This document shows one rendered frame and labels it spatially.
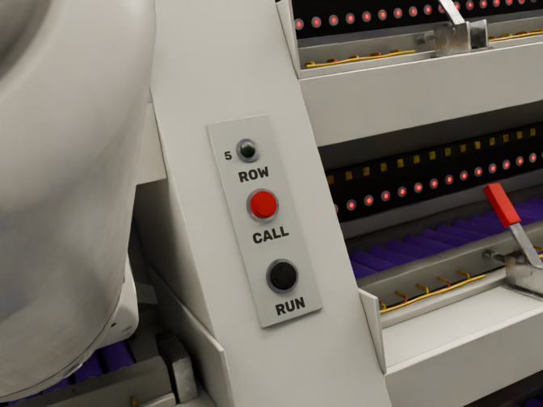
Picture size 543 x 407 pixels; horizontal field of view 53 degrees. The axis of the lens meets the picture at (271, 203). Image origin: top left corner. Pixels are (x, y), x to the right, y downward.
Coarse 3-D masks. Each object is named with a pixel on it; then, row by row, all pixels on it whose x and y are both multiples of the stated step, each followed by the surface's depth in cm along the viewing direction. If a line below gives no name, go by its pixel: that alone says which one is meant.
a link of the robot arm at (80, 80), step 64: (0, 0) 6; (64, 0) 6; (128, 0) 7; (0, 64) 6; (64, 64) 6; (128, 64) 7; (0, 128) 6; (64, 128) 6; (128, 128) 7; (0, 192) 6; (64, 192) 6; (128, 192) 10; (0, 256) 6; (64, 256) 8; (0, 320) 8; (64, 320) 11; (0, 384) 14
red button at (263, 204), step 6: (258, 192) 32; (264, 192) 32; (252, 198) 32; (258, 198) 32; (264, 198) 32; (270, 198) 32; (252, 204) 32; (258, 204) 32; (264, 204) 32; (270, 204) 32; (276, 204) 32; (252, 210) 32; (258, 210) 32; (264, 210) 32; (270, 210) 32; (258, 216) 32; (264, 216) 32
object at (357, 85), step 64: (320, 0) 56; (384, 0) 59; (448, 0) 43; (512, 0) 66; (320, 64) 42; (384, 64) 43; (448, 64) 39; (512, 64) 42; (320, 128) 36; (384, 128) 38
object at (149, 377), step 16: (128, 368) 34; (144, 368) 34; (160, 368) 33; (80, 384) 33; (96, 384) 32; (112, 384) 32; (128, 384) 33; (144, 384) 33; (160, 384) 33; (32, 400) 32; (48, 400) 32; (64, 400) 31; (80, 400) 32; (96, 400) 32; (112, 400) 32; (128, 400) 33; (144, 400) 33
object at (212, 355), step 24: (168, 288) 39; (168, 312) 41; (144, 336) 44; (168, 336) 37; (192, 336) 34; (144, 360) 40; (168, 360) 34; (192, 360) 36; (216, 360) 30; (192, 384) 34; (216, 384) 31
